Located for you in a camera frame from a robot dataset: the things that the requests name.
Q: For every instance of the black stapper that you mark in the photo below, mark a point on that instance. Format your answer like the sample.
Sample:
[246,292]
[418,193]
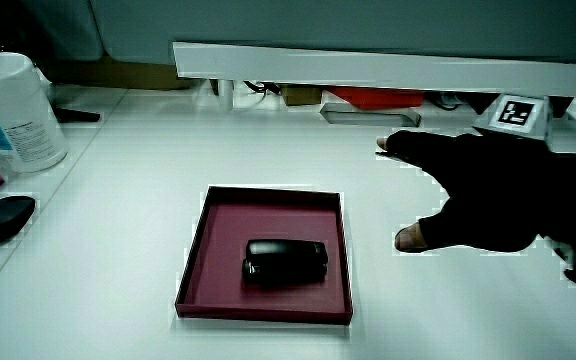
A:
[285,262]

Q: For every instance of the grey metal bracket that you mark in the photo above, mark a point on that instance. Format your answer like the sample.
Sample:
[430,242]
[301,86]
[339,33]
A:
[368,119]

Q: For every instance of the black computer mouse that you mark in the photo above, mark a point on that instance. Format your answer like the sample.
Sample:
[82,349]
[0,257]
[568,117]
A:
[3,218]

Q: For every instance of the small cardboard box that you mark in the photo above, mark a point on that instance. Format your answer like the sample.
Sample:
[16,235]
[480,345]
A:
[300,95]

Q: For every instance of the white desk shelf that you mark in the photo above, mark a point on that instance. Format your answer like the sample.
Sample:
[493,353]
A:
[368,67]

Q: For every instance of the red box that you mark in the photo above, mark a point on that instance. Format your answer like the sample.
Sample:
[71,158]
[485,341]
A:
[375,96]

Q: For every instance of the white wipes canister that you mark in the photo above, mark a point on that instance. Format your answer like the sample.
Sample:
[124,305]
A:
[10,100]

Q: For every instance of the maroon square plate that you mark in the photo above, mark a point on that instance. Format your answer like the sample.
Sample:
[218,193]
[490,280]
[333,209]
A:
[228,250]

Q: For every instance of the person's right hand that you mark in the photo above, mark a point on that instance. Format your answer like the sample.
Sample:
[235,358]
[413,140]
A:
[498,200]

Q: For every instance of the brown cardboard board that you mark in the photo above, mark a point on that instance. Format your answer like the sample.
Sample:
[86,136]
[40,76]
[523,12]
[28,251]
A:
[118,75]

